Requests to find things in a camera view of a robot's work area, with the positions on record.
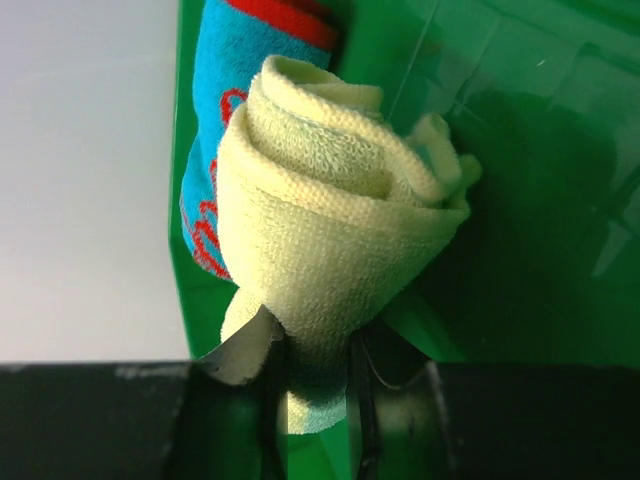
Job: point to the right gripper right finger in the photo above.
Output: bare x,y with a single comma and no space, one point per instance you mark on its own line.
410,417

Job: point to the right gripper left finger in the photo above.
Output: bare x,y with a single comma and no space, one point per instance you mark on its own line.
220,417

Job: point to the yellow and green towel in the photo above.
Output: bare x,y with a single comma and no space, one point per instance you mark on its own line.
325,214

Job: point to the red and blue towel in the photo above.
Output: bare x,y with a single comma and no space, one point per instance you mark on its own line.
234,39

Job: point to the green plastic bin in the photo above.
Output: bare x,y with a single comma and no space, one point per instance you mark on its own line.
545,269

